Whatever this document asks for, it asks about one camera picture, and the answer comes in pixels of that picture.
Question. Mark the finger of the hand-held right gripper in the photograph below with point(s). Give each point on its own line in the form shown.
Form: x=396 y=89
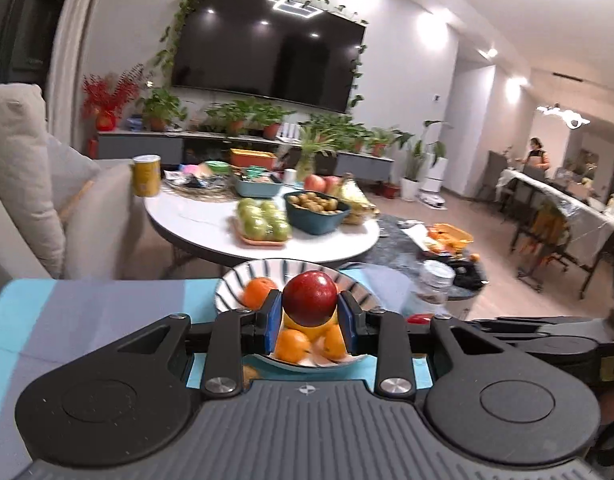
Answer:
x=537 y=324

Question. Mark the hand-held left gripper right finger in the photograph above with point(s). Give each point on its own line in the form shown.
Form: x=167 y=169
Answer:
x=346 y=327

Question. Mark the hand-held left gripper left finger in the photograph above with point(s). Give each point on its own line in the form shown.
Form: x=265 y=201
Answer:
x=272 y=320

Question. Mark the white black striped bowl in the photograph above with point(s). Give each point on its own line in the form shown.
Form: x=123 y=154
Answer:
x=234 y=280

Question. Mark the yellow orange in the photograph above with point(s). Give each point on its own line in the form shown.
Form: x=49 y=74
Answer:
x=312 y=332

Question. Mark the orange tray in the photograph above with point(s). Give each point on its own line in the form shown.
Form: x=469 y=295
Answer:
x=259 y=243

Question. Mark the dark dining chair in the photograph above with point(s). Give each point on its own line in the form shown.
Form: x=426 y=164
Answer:
x=542 y=230
x=494 y=180

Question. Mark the dark marble table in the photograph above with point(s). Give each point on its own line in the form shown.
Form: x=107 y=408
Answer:
x=392 y=245

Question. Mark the clear plastic jar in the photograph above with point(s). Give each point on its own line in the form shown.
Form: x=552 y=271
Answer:
x=434 y=285

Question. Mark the pile of green apples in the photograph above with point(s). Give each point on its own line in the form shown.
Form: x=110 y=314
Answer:
x=262 y=220

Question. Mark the dark blue bowl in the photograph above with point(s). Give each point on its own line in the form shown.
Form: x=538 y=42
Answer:
x=317 y=222

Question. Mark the dining table with clear cover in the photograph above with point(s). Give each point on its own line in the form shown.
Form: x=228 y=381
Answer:
x=582 y=215

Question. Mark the round white table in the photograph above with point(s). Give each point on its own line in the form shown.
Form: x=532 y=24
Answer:
x=197 y=225

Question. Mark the orange basket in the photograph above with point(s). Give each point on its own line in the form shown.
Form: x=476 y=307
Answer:
x=452 y=235

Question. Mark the heap of small green-brown dates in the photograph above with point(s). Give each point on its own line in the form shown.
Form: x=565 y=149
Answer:
x=314 y=202

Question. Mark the bunch of bananas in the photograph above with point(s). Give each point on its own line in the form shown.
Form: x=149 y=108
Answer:
x=357 y=197

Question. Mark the teal tray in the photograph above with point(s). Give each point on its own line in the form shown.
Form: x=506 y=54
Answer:
x=257 y=187

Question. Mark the white cup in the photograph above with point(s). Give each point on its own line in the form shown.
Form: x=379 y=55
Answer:
x=290 y=177

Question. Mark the pink red apples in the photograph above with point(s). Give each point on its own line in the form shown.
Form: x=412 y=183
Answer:
x=319 y=184

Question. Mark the woven placemat with snacks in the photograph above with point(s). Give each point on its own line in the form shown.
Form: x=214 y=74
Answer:
x=197 y=177

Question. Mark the orange box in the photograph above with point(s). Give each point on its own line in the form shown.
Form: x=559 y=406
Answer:
x=252 y=159

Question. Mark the green plant in glass vase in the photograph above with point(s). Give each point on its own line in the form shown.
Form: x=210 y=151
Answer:
x=312 y=152

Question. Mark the tall plant in white pot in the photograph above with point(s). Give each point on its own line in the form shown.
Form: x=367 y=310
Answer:
x=417 y=160

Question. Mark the blue grey striped tablecloth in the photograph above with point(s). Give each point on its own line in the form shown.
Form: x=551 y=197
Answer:
x=87 y=310

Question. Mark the white rack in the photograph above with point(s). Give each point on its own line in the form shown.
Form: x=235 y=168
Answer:
x=288 y=132

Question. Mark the potted green plant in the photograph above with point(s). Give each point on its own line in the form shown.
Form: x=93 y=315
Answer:
x=382 y=141
x=272 y=120
x=159 y=107
x=347 y=130
x=232 y=115

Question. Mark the yellow canister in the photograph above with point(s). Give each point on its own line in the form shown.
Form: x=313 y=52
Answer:
x=147 y=176

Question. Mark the white pendant lamp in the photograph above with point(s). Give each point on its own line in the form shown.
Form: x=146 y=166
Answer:
x=567 y=117

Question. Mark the grey television cabinet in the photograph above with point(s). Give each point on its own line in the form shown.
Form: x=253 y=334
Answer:
x=137 y=145

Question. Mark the blue white ceramic jar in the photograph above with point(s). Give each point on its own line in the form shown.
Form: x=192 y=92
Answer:
x=135 y=123

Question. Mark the red flower plant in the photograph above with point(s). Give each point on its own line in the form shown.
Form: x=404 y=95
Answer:
x=109 y=92

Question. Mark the beige sofa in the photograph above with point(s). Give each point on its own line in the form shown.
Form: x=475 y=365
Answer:
x=22 y=185

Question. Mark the trailing ivy vine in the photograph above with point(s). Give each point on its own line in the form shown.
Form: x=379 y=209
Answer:
x=179 y=10

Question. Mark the black wall television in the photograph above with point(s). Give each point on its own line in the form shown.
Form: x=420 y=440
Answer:
x=267 y=50

